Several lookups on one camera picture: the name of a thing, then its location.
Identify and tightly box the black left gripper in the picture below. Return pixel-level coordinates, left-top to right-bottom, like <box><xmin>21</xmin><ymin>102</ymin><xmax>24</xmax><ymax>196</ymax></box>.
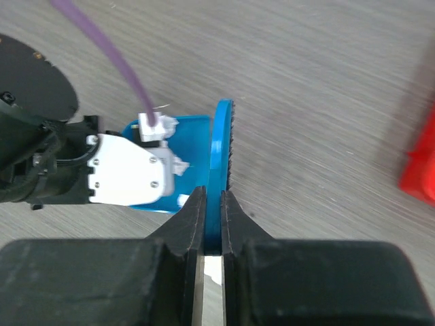
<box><xmin>1</xmin><ymin>102</ymin><xmax>101</xmax><ymax>210</ymax></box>

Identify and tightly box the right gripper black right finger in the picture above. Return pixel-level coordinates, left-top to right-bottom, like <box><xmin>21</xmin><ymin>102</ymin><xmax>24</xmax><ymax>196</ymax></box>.
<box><xmin>221</xmin><ymin>191</ymin><xmax>275</xmax><ymax>325</ymax></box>

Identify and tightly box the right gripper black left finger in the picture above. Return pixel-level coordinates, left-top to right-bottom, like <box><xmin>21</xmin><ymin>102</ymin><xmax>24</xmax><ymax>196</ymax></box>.
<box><xmin>147</xmin><ymin>186</ymin><xmax>206</xmax><ymax>325</ymax></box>

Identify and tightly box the blue hand brush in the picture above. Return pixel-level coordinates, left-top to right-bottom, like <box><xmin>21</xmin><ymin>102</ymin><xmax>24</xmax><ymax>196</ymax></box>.
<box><xmin>204</xmin><ymin>98</ymin><xmax>234</xmax><ymax>255</ymax></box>

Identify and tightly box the blue plastic dustpan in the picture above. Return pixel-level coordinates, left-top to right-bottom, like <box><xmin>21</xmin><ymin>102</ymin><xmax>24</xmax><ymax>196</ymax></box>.
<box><xmin>132</xmin><ymin>115</ymin><xmax>211</xmax><ymax>213</ymax></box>

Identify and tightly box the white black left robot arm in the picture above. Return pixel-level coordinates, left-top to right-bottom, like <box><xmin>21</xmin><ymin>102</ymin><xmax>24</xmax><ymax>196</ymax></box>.
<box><xmin>1</xmin><ymin>35</ymin><xmax>101</xmax><ymax>210</ymax></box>

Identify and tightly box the paper scrap middle right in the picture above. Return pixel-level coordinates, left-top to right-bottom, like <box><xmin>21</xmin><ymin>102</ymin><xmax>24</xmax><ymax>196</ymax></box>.
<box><xmin>204</xmin><ymin>256</ymin><xmax>223</xmax><ymax>286</ymax></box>

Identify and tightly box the paper scrap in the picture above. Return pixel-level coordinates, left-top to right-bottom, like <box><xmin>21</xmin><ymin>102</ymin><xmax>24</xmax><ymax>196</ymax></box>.
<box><xmin>204</xmin><ymin>256</ymin><xmax>223</xmax><ymax>286</ymax></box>
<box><xmin>163</xmin><ymin>116</ymin><xmax>190</xmax><ymax>208</ymax></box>

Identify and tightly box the paper scrap upper right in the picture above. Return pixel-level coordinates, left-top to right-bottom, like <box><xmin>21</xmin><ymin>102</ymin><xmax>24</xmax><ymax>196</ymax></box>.
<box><xmin>163</xmin><ymin>116</ymin><xmax>190</xmax><ymax>208</ymax></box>

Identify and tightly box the red plastic tray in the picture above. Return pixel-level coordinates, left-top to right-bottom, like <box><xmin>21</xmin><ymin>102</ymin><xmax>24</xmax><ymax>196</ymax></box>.
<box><xmin>398</xmin><ymin>106</ymin><xmax>434</xmax><ymax>206</ymax></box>

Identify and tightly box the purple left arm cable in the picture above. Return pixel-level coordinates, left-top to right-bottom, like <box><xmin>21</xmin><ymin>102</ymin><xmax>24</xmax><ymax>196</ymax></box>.
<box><xmin>50</xmin><ymin>0</ymin><xmax>159</xmax><ymax>128</ymax></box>

